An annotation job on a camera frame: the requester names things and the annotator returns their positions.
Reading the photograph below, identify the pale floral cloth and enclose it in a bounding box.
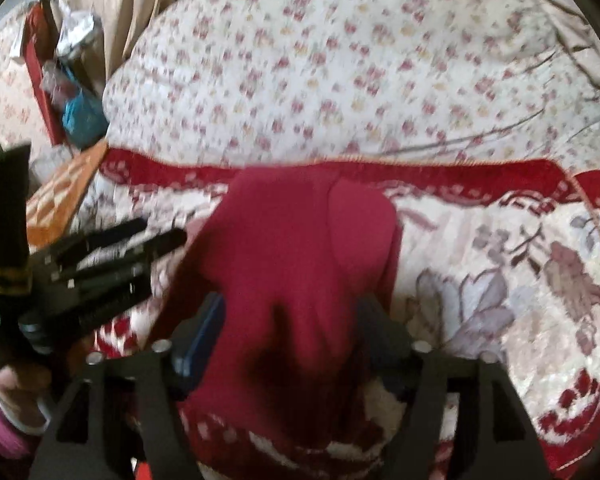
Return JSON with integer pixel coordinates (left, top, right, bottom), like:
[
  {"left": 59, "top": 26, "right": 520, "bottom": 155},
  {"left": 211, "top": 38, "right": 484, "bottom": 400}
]
[{"left": 0, "top": 10, "right": 56, "bottom": 153}]

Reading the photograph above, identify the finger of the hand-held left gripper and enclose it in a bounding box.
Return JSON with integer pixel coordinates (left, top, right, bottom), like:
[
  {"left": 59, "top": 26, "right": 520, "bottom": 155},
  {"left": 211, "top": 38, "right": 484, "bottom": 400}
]
[
  {"left": 45, "top": 217, "right": 188, "bottom": 286},
  {"left": 65, "top": 265, "right": 162, "bottom": 323}
]

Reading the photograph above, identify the red and white floral blanket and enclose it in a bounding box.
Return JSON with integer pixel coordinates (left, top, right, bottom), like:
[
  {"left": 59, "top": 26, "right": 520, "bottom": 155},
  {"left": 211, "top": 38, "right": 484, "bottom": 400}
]
[{"left": 70, "top": 147, "right": 600, "bottom": 480}]

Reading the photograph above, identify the red wooden frame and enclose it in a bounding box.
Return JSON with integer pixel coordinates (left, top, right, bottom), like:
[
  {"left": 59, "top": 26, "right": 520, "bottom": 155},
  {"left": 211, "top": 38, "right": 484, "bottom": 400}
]
[{"left": 22, "top": 7, "right": 68, "bottom": 148}]

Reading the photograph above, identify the person's left hand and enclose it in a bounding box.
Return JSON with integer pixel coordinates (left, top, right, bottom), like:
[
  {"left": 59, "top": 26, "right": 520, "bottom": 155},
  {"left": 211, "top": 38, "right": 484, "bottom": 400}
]
[{"left": 0, "top": 360, "right": 56, "bottom": 401}]

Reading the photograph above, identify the silver bangle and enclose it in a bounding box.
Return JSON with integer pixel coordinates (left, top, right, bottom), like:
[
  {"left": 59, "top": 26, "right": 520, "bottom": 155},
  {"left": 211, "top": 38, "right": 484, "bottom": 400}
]
[{"left": 0, "top": 385, "right": 53, "bottom": 436}]

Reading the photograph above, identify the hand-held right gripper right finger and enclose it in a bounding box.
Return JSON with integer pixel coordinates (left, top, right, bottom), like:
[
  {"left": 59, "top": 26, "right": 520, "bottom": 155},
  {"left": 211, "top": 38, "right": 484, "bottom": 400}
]
[{"left": 355, "top": 296, "right": 553, "bottom": 480}]

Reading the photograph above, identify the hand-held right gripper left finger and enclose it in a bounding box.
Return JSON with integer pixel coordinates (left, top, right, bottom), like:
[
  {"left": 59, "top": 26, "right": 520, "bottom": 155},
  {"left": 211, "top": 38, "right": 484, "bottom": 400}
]
[{"left": 27, "top": 292, "right": 227, "bottom": 480}]

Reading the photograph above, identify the beige curtain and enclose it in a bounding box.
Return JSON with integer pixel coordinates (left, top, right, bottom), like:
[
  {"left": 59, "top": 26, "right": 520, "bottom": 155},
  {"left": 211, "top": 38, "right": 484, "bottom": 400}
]
[{"left": 45, "top": 0, "right": 186, "bottom": 81}]

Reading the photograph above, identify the silver foil bag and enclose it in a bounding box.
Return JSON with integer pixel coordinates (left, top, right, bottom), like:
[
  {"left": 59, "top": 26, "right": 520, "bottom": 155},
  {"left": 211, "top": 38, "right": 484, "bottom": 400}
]
[{"left": 55, "top": 10, "right": 105, "bottom": 63}]

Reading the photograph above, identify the floral white pillow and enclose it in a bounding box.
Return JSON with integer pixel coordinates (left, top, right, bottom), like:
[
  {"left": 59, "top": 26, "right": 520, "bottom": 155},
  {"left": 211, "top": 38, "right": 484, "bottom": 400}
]
[{"left": 102, "top": 0, "right": 600, "bottom": 171}]

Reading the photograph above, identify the dark red garment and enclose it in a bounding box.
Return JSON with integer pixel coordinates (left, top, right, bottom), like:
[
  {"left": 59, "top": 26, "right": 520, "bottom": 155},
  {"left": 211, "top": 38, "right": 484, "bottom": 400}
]
[{"left": 145, "top": 165, "right": 406, "bottom": 461}]

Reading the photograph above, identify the blue plastic bag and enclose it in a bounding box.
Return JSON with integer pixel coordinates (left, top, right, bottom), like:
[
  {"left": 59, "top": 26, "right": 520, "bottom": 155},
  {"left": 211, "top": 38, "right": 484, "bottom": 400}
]
[{"left": 61, "top": 87, "right": 108, "bottom": 148}]

